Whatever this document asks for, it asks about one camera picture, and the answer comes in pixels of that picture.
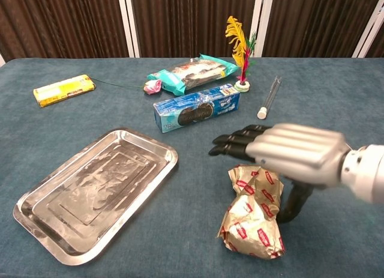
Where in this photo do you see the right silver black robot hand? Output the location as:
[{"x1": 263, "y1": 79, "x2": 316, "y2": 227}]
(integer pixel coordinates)
[{"x1": 208, "y1": 123, "x2": 352, "y2": 225}]

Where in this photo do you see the brown red snack packet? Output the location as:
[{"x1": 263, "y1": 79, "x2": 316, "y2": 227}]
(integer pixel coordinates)
[{"x1": 217, "y1": 163, "x2": 286, "y2": 260}]

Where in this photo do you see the blue snack packet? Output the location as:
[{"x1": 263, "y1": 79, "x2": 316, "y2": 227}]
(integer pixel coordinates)
[{"x1": 152, "y1": 83, "x2": 241, "y2": 134}]

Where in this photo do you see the glass test tube white cap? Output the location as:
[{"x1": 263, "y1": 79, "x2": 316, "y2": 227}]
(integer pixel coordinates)
[{"x1": 256, "y1": 76, "x2": 283, "y2": 120}]

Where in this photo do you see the yellow feather shuttlecock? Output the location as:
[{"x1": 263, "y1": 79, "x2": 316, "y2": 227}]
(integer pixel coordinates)
[{"x1": 225, "y1": 16, "x2": 257, "y2": 93}]

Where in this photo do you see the teal snack bag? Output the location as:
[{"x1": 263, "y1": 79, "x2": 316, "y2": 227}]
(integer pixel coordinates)
[{"x1": 146, "y1": 53, "x2": 240, "y2": 97}]

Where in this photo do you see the rectangular steel tray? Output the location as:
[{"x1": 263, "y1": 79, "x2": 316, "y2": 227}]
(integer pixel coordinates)
[{"x1": 13, "y1": 127, "x2": 179, "y2": 266}]

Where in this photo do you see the yellow flat box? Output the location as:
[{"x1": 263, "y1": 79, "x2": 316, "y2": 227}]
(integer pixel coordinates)
[{"x1": 32, "y1": 74, "x2": 96, "y2": 108}]

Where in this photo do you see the blue felt table mat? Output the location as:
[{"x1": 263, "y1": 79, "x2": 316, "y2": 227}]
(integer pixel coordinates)
[{"x1": 0, "y1": 57, "x2": 384, "y2": 278}]

